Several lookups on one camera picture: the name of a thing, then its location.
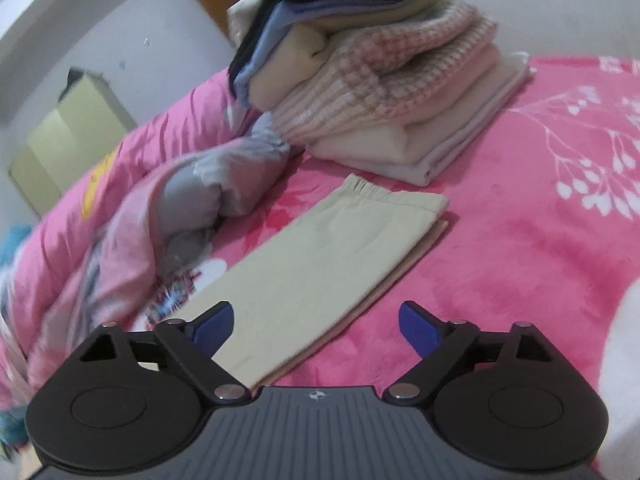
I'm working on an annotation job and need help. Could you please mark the beige pants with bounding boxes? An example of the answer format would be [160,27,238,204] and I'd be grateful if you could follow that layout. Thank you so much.
[167,172,451,391]

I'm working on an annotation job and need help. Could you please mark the pale yellow wardrobe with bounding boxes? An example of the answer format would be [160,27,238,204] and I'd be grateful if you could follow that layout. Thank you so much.
[7,67,138,218]

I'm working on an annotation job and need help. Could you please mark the stack of folded clothes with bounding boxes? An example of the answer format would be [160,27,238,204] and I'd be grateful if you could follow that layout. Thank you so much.
[226,0,536,186]

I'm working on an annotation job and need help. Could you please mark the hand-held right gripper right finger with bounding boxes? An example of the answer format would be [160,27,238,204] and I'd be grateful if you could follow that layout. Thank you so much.
[382,301,556,405]

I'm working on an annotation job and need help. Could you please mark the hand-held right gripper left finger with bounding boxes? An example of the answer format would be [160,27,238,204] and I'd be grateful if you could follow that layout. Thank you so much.
[75,301,250,404]

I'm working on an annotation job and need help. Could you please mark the pink floral bed blanket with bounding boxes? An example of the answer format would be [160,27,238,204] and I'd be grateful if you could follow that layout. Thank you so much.
[130,55,640,461]

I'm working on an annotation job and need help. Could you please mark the pink and blue patterned quilt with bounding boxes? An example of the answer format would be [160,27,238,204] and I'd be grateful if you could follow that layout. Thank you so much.
[0,67,293,448]

